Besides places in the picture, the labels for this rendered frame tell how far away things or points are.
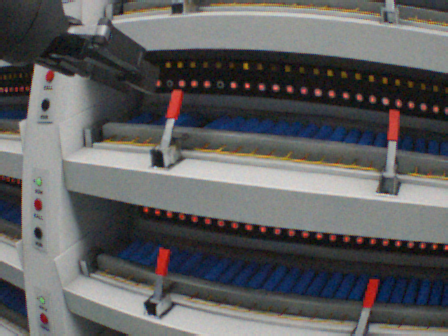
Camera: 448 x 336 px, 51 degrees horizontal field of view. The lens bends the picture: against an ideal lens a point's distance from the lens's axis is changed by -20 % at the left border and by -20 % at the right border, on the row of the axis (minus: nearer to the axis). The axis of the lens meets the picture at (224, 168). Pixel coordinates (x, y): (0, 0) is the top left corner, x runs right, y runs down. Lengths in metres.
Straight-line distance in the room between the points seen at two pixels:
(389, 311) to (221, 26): 0.40
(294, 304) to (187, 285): 0.15
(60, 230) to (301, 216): 0.34
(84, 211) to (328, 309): 0.38
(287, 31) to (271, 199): 0.18
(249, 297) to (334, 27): 0.34
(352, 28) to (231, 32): 0.15
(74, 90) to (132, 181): 0.17
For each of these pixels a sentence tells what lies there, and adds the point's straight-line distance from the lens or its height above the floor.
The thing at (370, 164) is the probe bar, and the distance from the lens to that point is 0.62.
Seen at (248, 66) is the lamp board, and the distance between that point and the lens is 0.78.
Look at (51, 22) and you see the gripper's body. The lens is 0.43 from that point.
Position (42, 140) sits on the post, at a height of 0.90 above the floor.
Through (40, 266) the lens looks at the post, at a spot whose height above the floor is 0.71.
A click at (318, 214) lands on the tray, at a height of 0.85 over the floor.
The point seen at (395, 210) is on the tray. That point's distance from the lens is 0.56.
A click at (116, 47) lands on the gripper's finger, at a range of 0.47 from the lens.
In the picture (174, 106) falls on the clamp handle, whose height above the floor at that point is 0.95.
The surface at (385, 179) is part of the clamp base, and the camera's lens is 0.59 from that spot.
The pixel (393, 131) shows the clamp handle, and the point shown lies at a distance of 0.58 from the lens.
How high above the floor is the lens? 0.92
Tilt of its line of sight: 3 degrees down
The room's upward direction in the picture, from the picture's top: 5 degrees clockwise
